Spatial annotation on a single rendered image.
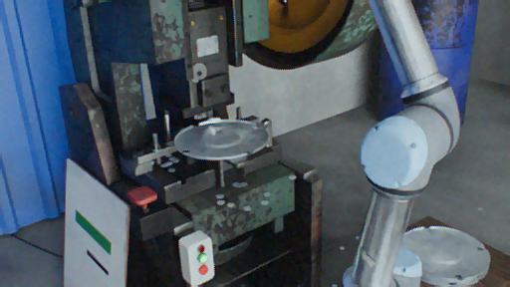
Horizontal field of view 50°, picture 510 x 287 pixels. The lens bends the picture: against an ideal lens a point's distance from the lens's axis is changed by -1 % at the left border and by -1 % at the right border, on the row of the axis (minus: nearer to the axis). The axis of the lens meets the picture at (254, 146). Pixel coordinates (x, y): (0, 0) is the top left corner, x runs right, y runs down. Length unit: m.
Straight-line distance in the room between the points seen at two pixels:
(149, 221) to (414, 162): 0.77
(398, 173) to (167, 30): 0.78
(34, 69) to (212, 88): 1.26
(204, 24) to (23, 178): 1.52
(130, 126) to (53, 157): 1.05
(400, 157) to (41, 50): 2.02
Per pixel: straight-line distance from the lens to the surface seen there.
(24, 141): 2.79
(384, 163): 1.00
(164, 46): 1.51
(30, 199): 2.91
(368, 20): 1.68
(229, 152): 1.60
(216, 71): 1.67
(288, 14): 1.89
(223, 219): 1.66
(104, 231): 1.97
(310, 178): 1.79
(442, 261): 1.88
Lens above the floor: 1.46
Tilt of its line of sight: 25 degrees down
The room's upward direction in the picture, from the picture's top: 2 degrees counter-clockwise
